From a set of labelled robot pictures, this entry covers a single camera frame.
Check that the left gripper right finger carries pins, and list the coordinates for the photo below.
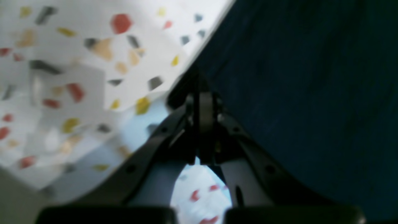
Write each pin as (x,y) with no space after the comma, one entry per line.
(262,191)

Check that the black t-shirt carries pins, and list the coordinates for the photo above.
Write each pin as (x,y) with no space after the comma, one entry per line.
(314,82)

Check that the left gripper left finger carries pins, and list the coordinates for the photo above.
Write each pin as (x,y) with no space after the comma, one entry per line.
(140,190)

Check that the terrazzo patterned tablecloth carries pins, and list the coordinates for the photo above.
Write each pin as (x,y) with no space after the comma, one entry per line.
(83,84)

